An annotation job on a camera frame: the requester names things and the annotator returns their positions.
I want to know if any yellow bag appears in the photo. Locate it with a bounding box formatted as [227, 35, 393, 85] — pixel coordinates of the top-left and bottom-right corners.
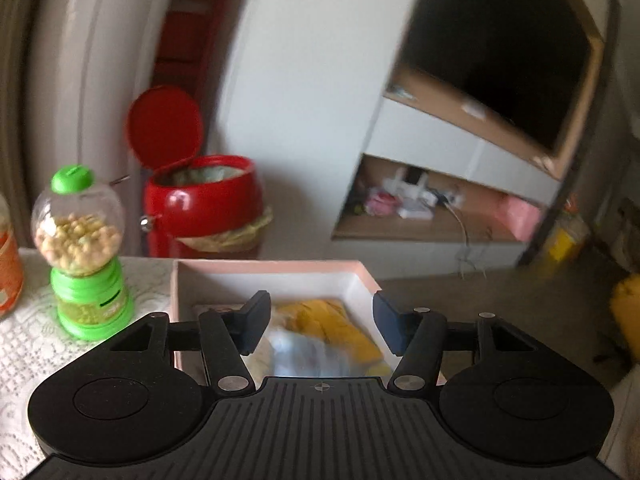
[610, 273, 640, 359]

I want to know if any white lace tablecloth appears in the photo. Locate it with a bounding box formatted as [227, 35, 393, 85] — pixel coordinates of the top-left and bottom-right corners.
[0, 247, 177, 480]

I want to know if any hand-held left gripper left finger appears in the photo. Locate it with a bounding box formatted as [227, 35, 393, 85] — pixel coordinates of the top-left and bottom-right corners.
[107, 290, 272, 395]

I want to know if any thin cable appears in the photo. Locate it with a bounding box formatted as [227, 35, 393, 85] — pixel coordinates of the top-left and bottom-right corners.
[450, 204, 490, 279]

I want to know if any pink cardboard box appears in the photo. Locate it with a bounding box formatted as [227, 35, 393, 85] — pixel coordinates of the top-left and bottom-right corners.
[170, 259, 448, 387]

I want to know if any white wooden tv cabinet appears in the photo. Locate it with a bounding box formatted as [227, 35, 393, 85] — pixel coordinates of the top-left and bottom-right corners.
[329, 0, 623, 269]

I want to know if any green candy dispenser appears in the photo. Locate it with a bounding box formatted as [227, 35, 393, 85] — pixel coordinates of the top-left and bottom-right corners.
[31, 166, 135, 341]

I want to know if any white power strip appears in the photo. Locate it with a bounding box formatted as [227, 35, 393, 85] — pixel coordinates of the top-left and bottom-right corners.
[397, 169, 462, 222]

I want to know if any red trash bin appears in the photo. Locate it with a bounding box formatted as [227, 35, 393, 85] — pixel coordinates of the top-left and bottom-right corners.
[125, 85, 274, 262]

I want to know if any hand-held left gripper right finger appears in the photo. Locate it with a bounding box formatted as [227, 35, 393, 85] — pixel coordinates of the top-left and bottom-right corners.
[372, 290, 540, 395]

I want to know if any clear rice cracker packet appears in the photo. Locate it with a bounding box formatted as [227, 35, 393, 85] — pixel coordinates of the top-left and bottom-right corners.
[249, 327, 383, 379]

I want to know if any black television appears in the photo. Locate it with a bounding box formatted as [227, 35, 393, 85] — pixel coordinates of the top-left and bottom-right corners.
[399, 0, 595, 152]

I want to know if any yellow snack packet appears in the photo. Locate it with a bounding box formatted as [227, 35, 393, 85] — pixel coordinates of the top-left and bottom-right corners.
[276, 298, 394, 377]

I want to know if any glass jar with orange label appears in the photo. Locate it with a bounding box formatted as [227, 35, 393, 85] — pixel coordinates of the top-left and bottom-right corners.
[0, 194, 26, 320]

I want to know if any pink paper bag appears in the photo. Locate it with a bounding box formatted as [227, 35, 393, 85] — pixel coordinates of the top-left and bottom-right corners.
[500, 194, 546, 242]

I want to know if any yellow bottle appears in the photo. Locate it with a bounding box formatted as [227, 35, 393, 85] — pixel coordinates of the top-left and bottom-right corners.
[541, 199, 592, 262]

